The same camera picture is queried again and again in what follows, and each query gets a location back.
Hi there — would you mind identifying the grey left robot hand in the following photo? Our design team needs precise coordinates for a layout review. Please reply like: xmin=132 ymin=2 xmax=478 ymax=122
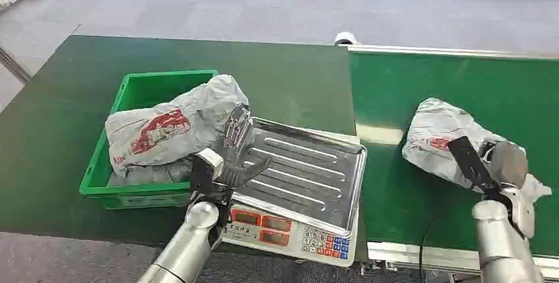
xmin=213 ymin=103 xmax=274 ymax=191

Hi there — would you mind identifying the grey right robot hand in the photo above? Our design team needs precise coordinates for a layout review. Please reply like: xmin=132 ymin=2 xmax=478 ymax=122
xmin=447 ymin=135 xmax=530 ymax=195

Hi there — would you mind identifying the grey parcel bag large red print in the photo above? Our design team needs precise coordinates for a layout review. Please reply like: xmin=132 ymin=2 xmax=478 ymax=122
xmin=104 ymin=74 xmax=250 ymax=176

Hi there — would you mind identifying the grey parcel bag small red print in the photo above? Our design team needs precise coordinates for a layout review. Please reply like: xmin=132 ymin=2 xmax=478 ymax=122
xmin=401 ymin=97 xmax=553 ymax=204

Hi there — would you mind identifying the steel scale tray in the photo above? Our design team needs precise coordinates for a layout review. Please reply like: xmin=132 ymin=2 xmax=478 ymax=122
xmin=230 ymin=117 xmax=368 ymax=236

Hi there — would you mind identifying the white electronic weighing scale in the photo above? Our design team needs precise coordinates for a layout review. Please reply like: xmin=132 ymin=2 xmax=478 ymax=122
xmin=220 ymin=117 xmax=368 ymax=268

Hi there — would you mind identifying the plain grey parcel bag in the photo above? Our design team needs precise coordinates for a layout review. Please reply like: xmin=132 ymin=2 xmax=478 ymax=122
xmin=107 ymin=158 xmax=195 ymax=187

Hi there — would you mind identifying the dark green table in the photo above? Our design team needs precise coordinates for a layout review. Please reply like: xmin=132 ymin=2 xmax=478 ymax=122
xmin=0 ymin=34 xmax=370 ymax=263

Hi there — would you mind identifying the green conveyor belt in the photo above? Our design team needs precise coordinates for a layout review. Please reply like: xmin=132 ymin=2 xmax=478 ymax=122
xmin=347 ymin=44 xmax=559 ymax=280

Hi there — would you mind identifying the green plastic crate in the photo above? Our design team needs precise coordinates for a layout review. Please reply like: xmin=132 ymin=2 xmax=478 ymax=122
xmin=78 ymin=69 xmax=220 ymax=210

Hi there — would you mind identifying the white conveyor roller end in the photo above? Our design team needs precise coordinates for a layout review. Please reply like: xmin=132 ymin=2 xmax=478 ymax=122
xmin=334 ymin=31 xmax=360 ymax=47

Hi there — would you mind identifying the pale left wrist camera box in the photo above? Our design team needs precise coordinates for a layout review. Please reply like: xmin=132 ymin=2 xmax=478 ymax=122
xmin=194 ymin=147 xmax=226 ymax=181

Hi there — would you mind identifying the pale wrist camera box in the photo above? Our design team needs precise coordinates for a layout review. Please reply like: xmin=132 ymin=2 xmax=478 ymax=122
xmin=501 ymin=185 xmax=537 ymax=240
xmin=194 ymin=147 xmax=226 ymax=181

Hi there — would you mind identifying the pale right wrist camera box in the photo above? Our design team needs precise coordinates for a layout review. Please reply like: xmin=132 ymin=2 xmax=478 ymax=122
xmin=501 ymin=185 xmax=537 ymax=240

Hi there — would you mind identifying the black cable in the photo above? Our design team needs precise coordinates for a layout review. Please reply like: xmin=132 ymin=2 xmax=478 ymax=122
xmin=417 ymin=218 xmax=439 ymax=283

